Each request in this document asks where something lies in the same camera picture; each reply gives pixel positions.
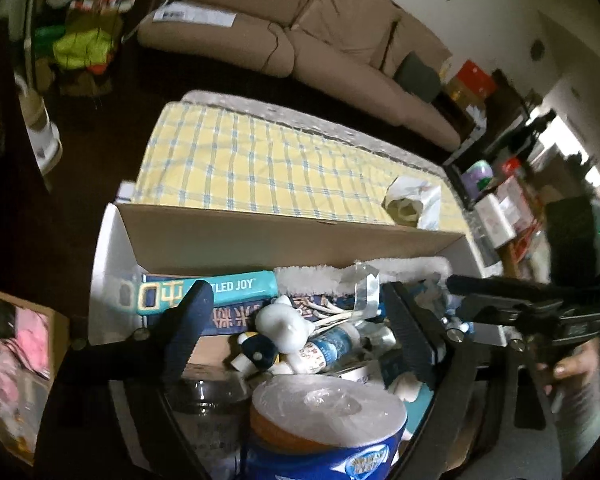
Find purple egg toy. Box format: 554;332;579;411
462;159;494;194

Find white bottle brush teal handle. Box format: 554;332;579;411
111;257;452;315

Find paper sheet on sofa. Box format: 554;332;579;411
152;2;237;28

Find blue toilet paper roll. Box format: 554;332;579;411
245;375;407;479

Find yellow plaid tablecloth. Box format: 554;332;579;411
132;91;470;234

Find cardboard sorting box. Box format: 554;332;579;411
86;202;481;480

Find red gift boxes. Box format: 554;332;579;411
444;60;496;112

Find white tissue box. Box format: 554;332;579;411
475;194;516;249

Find black lid plastic cup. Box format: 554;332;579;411
166;364;250;479

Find dark blue noodle box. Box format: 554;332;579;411
144;274;382;338

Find person's right hand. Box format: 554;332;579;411
535;337;600;394

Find brown fabric sofa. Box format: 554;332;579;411
137;0;460;152

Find small white plastic bottle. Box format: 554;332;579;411
287;323;361;375

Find dark green cushion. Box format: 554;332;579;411
393;52;442;103

